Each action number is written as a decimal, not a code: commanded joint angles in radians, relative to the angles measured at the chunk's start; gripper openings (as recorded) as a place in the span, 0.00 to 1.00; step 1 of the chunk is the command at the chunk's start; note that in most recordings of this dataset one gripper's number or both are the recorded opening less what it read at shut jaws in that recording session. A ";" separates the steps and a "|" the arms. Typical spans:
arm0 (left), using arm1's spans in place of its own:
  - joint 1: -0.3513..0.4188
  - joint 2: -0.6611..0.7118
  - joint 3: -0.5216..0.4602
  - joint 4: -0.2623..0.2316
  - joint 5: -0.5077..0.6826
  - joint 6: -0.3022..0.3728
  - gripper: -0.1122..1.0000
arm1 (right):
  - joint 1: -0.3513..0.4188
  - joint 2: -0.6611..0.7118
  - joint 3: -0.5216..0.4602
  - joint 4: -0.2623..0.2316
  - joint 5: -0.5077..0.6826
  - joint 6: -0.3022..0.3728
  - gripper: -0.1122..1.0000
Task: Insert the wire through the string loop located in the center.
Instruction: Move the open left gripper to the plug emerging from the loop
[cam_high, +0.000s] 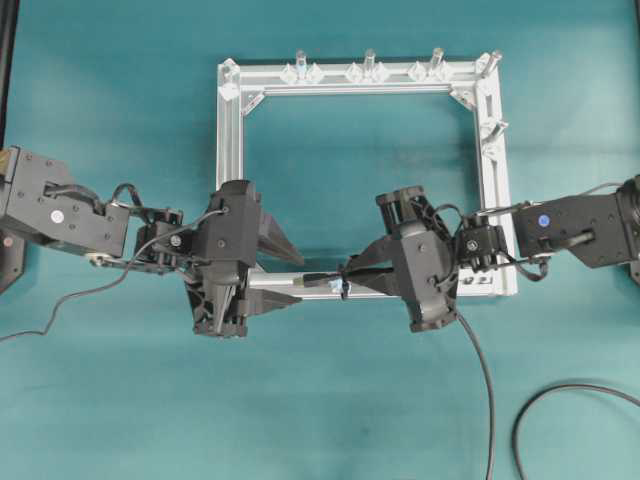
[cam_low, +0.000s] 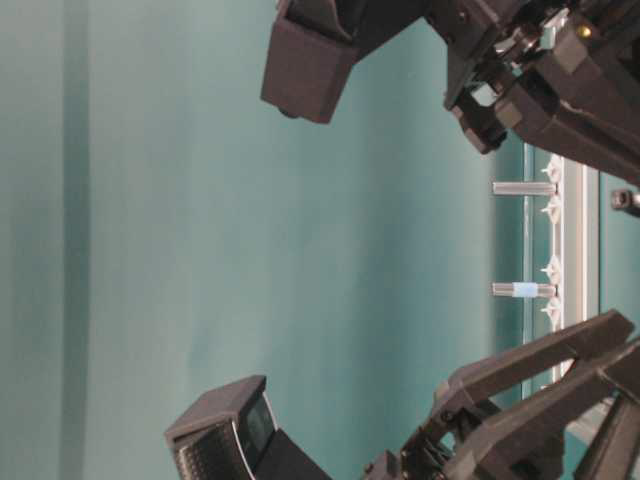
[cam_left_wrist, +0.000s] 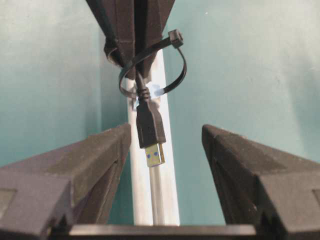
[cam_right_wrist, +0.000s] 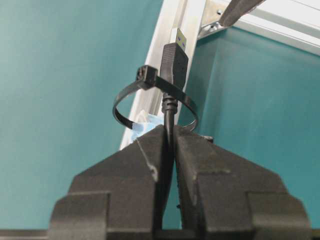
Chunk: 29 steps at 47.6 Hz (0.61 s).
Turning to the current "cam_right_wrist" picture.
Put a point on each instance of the black zip tie loop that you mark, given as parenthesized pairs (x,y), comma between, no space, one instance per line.
(147,78)

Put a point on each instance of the blue tape piece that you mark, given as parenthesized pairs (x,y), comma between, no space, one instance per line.
(144,122)

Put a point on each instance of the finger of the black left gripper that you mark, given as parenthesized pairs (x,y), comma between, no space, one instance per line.
(236,9)

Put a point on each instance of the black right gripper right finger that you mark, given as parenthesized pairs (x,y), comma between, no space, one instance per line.
(226,197)

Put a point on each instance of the silver aluminium extrusion frame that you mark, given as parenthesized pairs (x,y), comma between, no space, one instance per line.
(181,23)

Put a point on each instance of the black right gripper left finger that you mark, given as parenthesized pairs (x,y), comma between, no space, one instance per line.
(119,198)

